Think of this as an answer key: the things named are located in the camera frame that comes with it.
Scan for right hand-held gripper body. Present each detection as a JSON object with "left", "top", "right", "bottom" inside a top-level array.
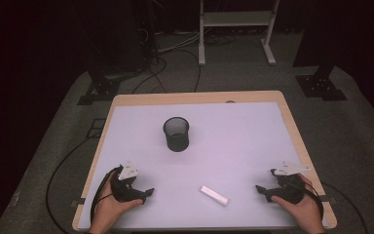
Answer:
[{"left": 264, "top": 161, "right": 312, "bottom": 205}]

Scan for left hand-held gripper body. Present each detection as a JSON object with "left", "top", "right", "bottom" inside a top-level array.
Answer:
[{"left": 109, "top": 160, "right": 148, "bottom": 204}]

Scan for person's right hand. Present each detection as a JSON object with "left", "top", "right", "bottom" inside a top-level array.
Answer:
[{"left": 270, "top": 173, "right": 326, "bottom": 234}]

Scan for person's left hand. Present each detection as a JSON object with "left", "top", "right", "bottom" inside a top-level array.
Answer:
[{"left": 89, "top": 171, "right": 144, "bottom": 234}]

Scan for white rectangular stick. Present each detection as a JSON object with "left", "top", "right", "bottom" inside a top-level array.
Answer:
[{"left": 200, "top": 184, "right": 230, "bottom": 207}]

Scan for white table mat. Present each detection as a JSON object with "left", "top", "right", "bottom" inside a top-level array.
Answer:
[{"left": 77, "top": 101, "right": 329, "bottom": 230}]

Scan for black mesh cup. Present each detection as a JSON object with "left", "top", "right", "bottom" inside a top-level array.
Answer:
[{"left": 162, "top": 116, "right": 190, "bottom": 153}]

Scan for black stand base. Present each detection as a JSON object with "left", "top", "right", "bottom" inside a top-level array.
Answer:
[
  {"left": 294, "top": 62, "right": 349, "bottom": 102},
  {"left": 76, "top": 66, "right": 134, "bottom": 106}
]

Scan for wooden table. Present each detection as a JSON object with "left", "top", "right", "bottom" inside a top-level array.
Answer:
[{"left": 71, "top": 90, "right": 338, "bottom": 232}]

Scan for white metal stand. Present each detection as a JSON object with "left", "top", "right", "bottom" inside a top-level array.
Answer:
[{"left": 198, "top": 0, "right": 281, "bottom": 67}]

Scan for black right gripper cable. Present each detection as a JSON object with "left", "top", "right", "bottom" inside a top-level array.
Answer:
[{"left": 291, "top": 177, "right": 325, "bottom": 220}]

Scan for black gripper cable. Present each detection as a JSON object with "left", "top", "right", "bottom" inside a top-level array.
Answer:
[
  {"left": 90, "top": 165, "right": 123, "bottom": 226},
  {"left": 291, "top": 177, "right": 325, "bottom": 220}
]

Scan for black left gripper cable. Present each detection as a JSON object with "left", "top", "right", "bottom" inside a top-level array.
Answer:
[{"left": 90, "top": 165, "right": 123, "bottom": 226}]

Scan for black floor cable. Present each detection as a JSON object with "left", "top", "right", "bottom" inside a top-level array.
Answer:
[
  {"left": 45, "top": 136, "right": 95, "bottom": 234},
  {"left": 320, "top": 180, "right": 370, "bottom": 234},
  {"left": 131, "top": 48, "right": 203, "bottom": 95}
]

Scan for bundle of light cables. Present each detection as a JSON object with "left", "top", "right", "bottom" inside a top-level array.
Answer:
[{"left": 155, "top": 30, "right": 203, "bottom": 55}]

